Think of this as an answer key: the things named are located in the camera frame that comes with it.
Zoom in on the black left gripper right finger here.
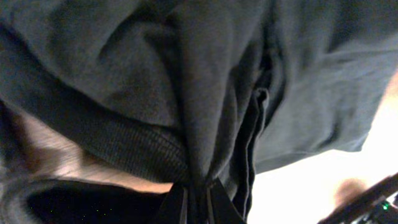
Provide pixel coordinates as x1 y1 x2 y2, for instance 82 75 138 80
206 179 245 224

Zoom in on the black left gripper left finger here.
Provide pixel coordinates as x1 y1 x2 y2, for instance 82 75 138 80
149 185 188 224

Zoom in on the dark green Nike t-shirt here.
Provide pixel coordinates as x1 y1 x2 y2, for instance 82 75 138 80
1 0 397 223

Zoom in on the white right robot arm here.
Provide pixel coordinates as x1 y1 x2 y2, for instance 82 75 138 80
318 174 397 224

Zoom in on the black folded garment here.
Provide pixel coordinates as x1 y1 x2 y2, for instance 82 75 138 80
27 180 165 224

